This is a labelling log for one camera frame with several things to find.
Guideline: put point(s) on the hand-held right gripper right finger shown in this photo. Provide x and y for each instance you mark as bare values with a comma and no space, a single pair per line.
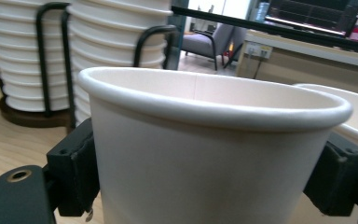
338,174

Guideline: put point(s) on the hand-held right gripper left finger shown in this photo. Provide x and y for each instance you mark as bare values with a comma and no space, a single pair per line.
74,168

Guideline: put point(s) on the short stack of white paper cups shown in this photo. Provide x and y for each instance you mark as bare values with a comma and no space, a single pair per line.
18,62

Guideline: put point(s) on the tall stack of white paper cups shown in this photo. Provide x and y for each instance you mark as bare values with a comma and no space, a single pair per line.
112,37

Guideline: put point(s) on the light wooden desk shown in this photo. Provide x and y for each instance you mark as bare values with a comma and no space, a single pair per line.
307,71

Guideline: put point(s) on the dark monitor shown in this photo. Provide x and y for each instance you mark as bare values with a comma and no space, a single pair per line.
310,14

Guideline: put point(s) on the black horizontal bar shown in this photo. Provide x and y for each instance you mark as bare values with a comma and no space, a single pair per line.
261,28

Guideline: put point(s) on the grey armchair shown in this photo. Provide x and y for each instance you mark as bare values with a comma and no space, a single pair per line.
205,40

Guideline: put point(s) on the white wall socket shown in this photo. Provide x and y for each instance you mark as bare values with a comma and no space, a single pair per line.
258,50

